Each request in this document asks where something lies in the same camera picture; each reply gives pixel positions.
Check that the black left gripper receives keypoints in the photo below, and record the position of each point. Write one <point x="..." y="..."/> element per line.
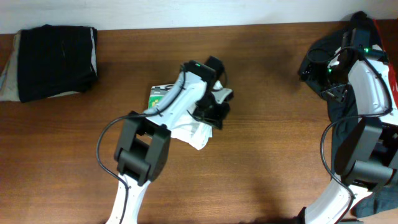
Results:
<point x="215" y="115"/>

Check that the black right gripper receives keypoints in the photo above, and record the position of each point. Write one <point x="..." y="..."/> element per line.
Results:
<point x="336" y="94"/>

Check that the black garment pile on right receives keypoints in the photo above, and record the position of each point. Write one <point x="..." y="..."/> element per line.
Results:
<point x="385" y="199"/>

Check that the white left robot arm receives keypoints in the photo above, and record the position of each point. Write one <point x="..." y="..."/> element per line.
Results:
<point x="143" y="147"/>

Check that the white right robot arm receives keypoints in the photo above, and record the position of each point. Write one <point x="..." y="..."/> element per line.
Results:
<point x="366" y="160"/>

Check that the white t-shirt with robot print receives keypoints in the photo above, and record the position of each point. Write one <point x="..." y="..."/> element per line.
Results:
<point x="172" y="106"/>

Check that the folded black clothes stack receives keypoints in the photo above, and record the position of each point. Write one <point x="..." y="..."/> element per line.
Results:
<point x="50" y="61"/>

